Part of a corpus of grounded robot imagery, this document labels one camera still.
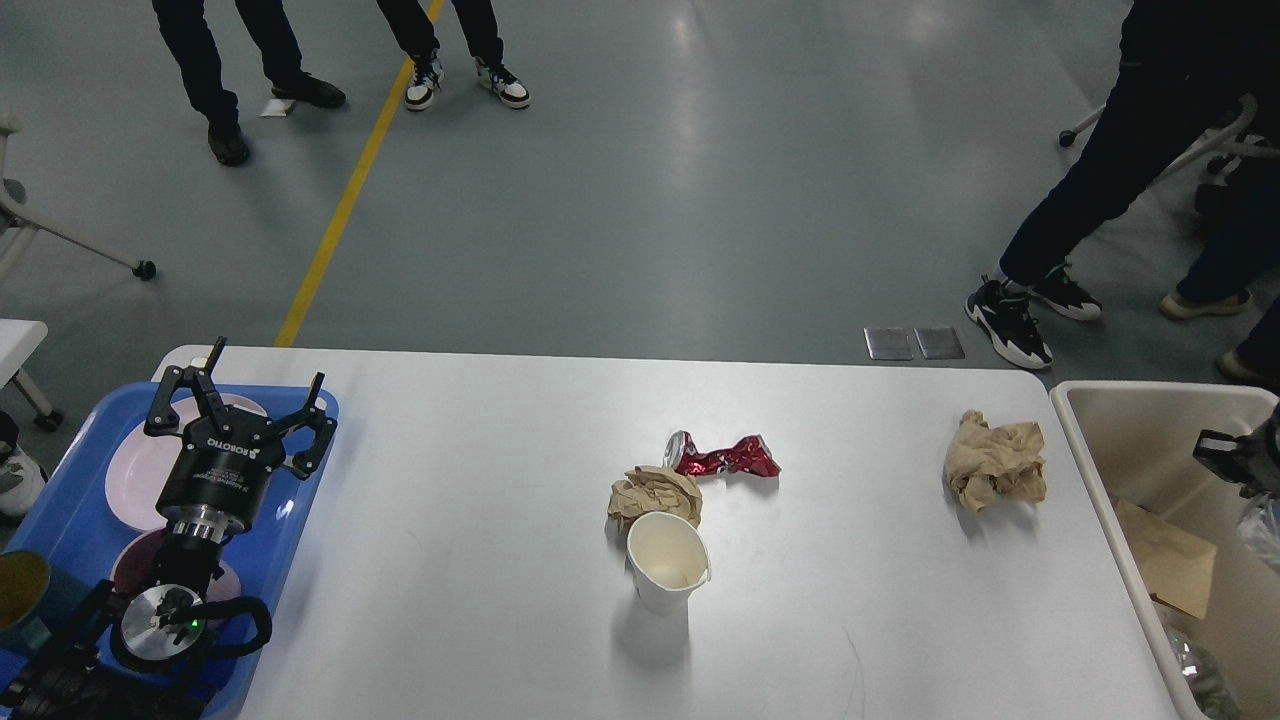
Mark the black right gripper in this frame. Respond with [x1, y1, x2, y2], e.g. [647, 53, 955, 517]
[1193, 405, 1279, 498]

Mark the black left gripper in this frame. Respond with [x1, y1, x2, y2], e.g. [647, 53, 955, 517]
[143, 336, 338, 530]

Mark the pink plate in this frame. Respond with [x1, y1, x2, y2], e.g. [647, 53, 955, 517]
[102, 395, 271, 536]

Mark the brown paper bag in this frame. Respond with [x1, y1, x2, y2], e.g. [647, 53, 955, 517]
[1111, 497, 1217, 620]

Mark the pink mug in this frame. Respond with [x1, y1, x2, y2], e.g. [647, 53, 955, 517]
[109, 528, 242, 602]

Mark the brown paper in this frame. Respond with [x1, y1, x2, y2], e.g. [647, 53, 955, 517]
[943, 409, 1047, 512]

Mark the clear plastic wrap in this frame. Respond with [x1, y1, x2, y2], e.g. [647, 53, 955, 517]
[1155, 602, 1243, 719]

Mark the teal mug yellow inside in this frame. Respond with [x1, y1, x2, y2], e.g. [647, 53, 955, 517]
[1, 550, 81, 657]

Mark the white paper cup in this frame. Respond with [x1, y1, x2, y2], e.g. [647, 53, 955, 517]
[626, 512, 712, 614]

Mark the aluminium foil tray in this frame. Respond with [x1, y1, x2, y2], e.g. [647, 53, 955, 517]
[1236, 495, 1280, 574]

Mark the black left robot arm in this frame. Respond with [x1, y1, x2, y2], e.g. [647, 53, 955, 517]
[3, 341, 339, 719]

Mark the beige plastic bin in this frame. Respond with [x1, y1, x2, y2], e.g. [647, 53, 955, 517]
[1051, 380, 1279, 719]

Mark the chair leg with caster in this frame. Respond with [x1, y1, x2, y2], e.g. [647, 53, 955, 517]
[0, 111, 157, 283]

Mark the white side table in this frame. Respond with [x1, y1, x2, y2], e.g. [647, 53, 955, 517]
[1, 318, 64, 432]

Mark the white office chair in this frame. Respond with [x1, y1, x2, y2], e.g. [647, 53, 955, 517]
[1046, 85, 1242, 224]

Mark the metal floor plate right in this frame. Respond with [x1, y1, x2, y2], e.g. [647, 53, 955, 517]
[914, 325, 966, 361]

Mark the metal floor plate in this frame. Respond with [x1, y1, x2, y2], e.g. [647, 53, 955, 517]
[863, 327, 915, 363]
[914, 325, 966, 361]

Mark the metal floor plate left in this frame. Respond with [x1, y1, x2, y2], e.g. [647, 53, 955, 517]
[863, 327, 915, 363]

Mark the person in dark clothes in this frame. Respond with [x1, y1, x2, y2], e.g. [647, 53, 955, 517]
[965, 1, 1277, 372]

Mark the person in dark trousers left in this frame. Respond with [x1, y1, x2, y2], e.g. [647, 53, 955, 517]
[151, 1, 346, 167]

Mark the crumpled brown paper ball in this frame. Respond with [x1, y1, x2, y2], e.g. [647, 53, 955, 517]
[607, 465, 704, 530]

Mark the person in black trousers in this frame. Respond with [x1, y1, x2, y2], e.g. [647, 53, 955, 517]
[376, 0, 532, 111]

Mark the crushed red can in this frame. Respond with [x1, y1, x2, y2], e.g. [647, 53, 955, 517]
[663, 430, 782, 478]

